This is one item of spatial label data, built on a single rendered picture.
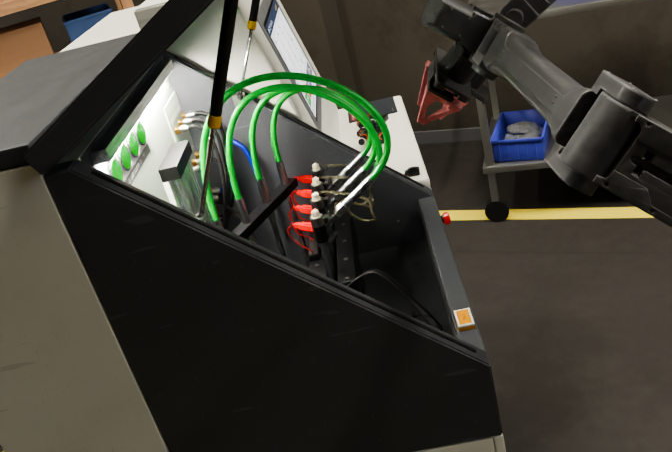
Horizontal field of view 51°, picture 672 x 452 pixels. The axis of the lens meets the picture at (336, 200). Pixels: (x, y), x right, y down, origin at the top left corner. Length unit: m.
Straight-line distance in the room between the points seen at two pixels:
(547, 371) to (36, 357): 1.84
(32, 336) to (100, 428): 0.21
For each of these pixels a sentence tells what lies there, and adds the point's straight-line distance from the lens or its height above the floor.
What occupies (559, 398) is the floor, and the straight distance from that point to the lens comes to 2.56.
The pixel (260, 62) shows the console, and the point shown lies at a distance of 1.70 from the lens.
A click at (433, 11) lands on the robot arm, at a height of 1.52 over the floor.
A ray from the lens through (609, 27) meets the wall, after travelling 4.16.
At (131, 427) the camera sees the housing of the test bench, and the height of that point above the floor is 0.97.
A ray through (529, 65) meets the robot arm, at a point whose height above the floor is 1.48.
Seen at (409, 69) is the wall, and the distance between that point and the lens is 4.43.
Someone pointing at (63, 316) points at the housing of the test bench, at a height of 1.22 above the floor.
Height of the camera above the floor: 1.76
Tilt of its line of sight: 25 degrees down
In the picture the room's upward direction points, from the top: 15 degrees counter-clockwise
